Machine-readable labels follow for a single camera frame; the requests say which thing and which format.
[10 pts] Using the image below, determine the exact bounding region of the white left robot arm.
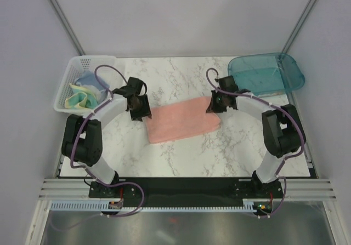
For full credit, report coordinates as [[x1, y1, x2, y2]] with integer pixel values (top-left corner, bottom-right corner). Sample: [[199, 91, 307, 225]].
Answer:
[[61, 77, 152, 198]]

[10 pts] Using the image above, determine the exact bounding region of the left corner frame post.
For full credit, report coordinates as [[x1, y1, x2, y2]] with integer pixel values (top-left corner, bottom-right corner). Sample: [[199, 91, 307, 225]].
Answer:
[[48, 0, 86, 55]]

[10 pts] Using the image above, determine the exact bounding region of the silver aluminium rail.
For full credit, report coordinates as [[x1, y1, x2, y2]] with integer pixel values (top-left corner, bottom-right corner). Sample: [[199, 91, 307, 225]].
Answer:
[[39, 177, 336, 201]]

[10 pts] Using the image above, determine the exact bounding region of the white plastic basket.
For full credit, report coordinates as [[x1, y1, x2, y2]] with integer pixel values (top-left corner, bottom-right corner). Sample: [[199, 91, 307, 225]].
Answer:
[[53, 55, 124, 115]]

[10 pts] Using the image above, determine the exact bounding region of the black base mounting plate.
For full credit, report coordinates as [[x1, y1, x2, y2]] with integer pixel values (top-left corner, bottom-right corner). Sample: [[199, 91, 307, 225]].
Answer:
[[88, 177, 283, 206]]

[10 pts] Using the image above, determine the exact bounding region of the white slotted cable duct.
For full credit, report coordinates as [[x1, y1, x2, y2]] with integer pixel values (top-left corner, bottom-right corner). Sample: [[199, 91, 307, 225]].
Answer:
[[50, 200, 257, 213]]

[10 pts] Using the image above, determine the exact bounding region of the teal transparent plastic tray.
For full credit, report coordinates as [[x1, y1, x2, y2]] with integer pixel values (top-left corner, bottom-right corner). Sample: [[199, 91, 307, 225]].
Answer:
[[228, 53, 305, 97]]

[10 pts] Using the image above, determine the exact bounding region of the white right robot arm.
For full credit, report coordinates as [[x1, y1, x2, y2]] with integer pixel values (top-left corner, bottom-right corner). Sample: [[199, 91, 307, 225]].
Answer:
[[206, 76, 306, 198]]

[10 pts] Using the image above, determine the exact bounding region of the pink terry towel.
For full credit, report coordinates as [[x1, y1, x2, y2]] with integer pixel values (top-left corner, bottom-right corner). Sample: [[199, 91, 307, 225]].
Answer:
[[145, 96, 221, 144]]

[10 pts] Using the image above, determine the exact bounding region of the right corner frame post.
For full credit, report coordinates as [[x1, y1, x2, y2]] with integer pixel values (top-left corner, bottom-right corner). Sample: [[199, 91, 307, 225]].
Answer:
[[281, 0, 318, 53]]

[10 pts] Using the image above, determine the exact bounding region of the blue towel in basket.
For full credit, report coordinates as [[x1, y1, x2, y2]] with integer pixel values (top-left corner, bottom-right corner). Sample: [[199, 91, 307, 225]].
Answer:
[[73, 71, 110, 103]]

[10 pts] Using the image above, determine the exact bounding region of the corner frame post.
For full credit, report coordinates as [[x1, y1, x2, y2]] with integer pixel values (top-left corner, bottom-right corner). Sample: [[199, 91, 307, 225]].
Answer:
[[281, 0, 318, 53], [48, 0, 86, 55]]

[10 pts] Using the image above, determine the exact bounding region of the yellow green towel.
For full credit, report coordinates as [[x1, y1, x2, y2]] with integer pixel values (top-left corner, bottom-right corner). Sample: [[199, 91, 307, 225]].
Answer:
[[65, 84, 98, 110]]

